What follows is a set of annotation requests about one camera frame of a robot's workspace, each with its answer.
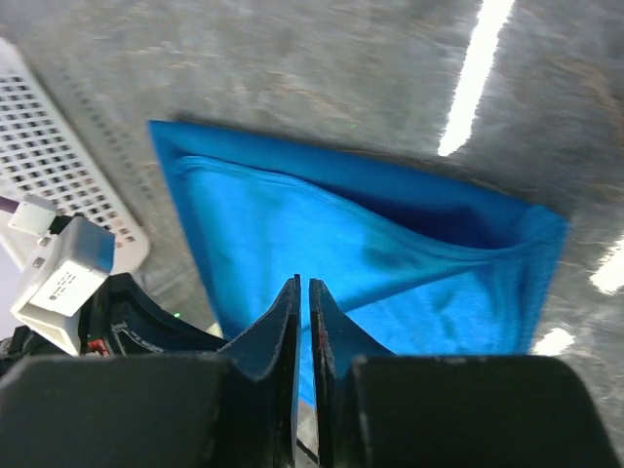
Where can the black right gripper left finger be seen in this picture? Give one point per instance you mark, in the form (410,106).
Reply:
(235,407)

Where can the blue cloth napkin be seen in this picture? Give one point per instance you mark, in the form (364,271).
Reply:
(425,264)

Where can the white plastic perforated basket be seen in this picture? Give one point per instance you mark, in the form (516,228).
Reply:
(41,155)

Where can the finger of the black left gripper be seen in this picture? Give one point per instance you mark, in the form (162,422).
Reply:
(135,324)

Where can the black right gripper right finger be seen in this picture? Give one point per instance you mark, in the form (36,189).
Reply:
(377,409)

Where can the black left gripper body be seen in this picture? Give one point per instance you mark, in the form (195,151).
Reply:
(94,333)

